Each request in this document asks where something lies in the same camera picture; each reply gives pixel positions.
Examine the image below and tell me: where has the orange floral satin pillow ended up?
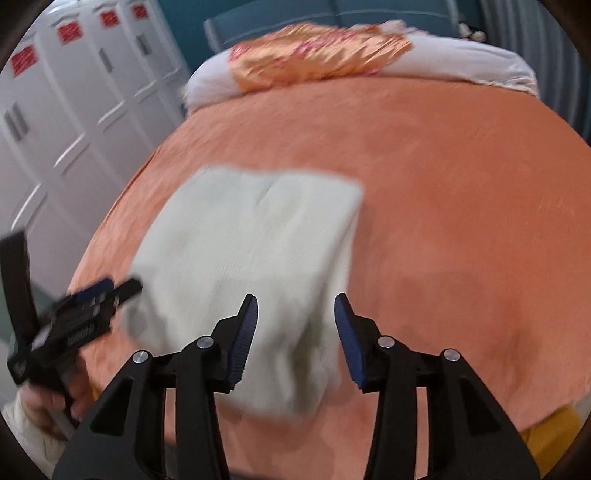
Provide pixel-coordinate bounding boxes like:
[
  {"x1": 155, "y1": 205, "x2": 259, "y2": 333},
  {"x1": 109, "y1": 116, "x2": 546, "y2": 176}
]
[{"x1": 228, "y1": 22, "x2": 413, "y2": 93}]

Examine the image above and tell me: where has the orange velvet bed cover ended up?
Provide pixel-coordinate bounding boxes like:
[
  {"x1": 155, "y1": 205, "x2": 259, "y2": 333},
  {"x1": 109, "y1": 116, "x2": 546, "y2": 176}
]
[{"x1": 68, "y1": 75, "x2": 591, "y2": 480}]

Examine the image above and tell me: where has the blue upholstered headboard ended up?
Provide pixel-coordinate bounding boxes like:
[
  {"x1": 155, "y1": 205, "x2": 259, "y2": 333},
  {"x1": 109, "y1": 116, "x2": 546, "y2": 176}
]
[{"x1": 204, "y1": 0, "x2": 460, "y2": 53}]

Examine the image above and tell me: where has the blue grey curtain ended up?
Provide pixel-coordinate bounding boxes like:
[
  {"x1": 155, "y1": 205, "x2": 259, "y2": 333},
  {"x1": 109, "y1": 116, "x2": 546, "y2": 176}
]
[{"x1": 481, "y1": 0, "x2": 590, "y2": 141}]

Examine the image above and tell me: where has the white knitted sweater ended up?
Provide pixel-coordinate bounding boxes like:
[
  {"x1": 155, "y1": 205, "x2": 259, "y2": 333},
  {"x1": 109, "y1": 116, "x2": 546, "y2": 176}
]
[{"x1": 121, "y1": 167, "x2": 363, "y2": 418}]

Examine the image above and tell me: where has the person's left hand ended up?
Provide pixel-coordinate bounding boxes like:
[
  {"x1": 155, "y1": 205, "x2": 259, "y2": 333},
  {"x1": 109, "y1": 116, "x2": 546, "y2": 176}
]
[{"x1": 19, "y1": 355, "x2": 95, "y2": 440}]

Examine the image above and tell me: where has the white wardrobe with red decals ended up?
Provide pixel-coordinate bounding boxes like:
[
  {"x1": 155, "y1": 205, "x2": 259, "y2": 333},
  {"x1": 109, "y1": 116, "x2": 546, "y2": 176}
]
[{"x1": 1, "y1": 1, "x2": 188, "y2": 297}]

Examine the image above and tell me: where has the white pink quilt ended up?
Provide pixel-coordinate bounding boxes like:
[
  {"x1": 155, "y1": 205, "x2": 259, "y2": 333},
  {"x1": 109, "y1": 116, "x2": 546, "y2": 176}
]
[{"x1": 182, "y1": 20, "x2": 540, "y2": 113}]

